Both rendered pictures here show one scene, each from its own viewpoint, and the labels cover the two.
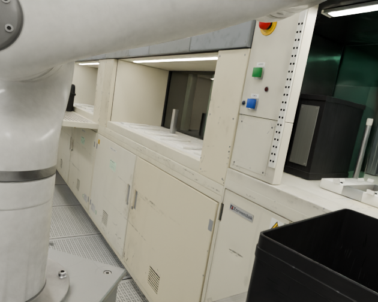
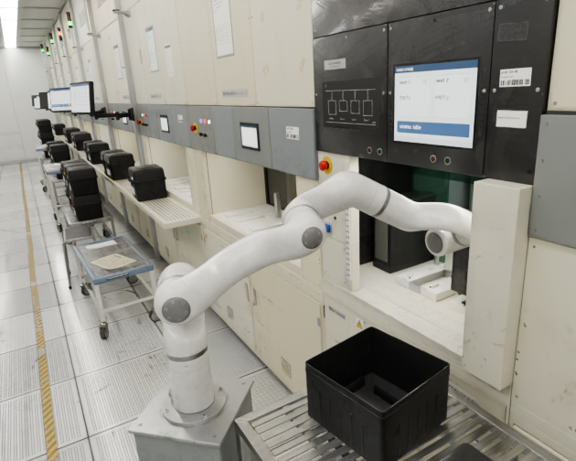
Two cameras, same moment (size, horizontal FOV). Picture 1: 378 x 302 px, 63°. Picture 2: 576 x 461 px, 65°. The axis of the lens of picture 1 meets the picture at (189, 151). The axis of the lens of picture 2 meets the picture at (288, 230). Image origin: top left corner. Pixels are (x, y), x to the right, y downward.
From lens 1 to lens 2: 0.92 m
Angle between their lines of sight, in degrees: 10
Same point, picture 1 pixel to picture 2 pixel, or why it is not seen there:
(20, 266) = (204, 391)
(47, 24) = (197, 304)
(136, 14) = (229, 280)
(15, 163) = (194, 351)
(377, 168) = not seen: hidden behind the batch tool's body
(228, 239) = (332, 332)
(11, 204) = (196, 368)
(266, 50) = not seen: hidden behind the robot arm
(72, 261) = (223, 380)
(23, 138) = (194, 340)
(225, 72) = not seen: hidden behind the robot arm
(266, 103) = (336, 229)
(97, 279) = (239, 388)
